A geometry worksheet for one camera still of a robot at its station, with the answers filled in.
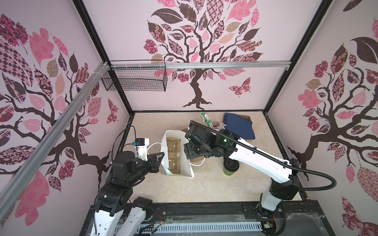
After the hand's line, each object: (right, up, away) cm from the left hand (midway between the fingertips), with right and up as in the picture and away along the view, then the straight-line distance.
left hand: (164, 158), depth 64 cm
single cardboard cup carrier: (+1, +2, +24) cm, 24 cm away
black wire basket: (-24, +47, +31) cm, 61 cm away
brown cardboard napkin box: (+55, +21, +48) cm, 76 cm away
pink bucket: (+29, +16, +35) cm, 48 cm away
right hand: (+11, +4, +3) cm, 12 cm away
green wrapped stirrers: (+22, +18, +27) cm, 39 cm away
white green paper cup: (+33, -12, +16) cm, 38 cm away
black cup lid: (+33, -7, +14) cm, 37 cm away
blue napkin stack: (+50, +14, +49) cm, 71 cm away
